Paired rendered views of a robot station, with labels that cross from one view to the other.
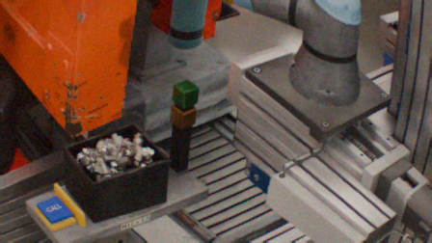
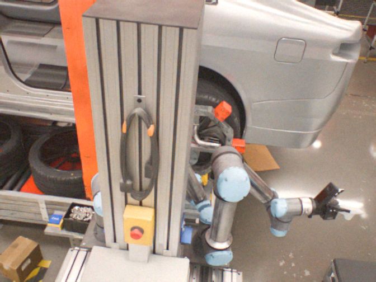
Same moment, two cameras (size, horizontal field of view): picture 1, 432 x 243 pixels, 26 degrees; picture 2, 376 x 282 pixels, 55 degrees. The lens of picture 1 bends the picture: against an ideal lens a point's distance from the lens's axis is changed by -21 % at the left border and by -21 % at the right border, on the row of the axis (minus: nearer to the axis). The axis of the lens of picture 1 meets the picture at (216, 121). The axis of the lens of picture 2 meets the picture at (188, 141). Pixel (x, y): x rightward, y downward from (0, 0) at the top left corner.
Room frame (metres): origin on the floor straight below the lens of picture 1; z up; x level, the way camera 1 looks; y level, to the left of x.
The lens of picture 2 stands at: (1.18, -1.26, 2.29)
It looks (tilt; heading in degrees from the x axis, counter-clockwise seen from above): 37 degrees down; 46
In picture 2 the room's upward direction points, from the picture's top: 5 degrees clockwise
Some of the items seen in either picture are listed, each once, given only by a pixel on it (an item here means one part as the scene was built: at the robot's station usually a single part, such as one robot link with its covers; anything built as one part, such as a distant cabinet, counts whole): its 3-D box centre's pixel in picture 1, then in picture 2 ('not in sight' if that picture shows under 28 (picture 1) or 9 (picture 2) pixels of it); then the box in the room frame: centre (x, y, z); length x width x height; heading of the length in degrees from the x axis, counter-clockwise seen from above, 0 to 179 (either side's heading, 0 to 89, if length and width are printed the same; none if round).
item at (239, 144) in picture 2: not in sight; (237, 146); (2.72, -0.13, 0.85); 0.09 x 0.08 x 0.07; 134
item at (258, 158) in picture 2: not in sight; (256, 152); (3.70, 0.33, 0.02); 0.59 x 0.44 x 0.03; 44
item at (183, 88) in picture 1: (185, 94); not in sight; (1.87, 0.07, 0.64); 0.04 x 0.04 x 0.04; 44
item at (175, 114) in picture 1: (183, 114); not in sight; (1.87, 0.07, 0.59); 0.04 x 0.04 x 0.04; 44
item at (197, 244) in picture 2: not in sight; (208, 238); (2.05, -0.56, 0.87); 0.15 x 0.15 x 0.10
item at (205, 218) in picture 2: not in sight; (211, 223); (2.05, -0.56, 0.98); 0.13 x 0.12 x 0.14; 57
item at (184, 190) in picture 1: (108, 202); (83, 226); (1.74, 0.21, 0.44); 0.43 x 0.17 x 0.03; 134
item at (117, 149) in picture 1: (112, 172); (83, 218); (1.74, 0.20, 0.51); 0.20 x 0.14 x 0.13; 129
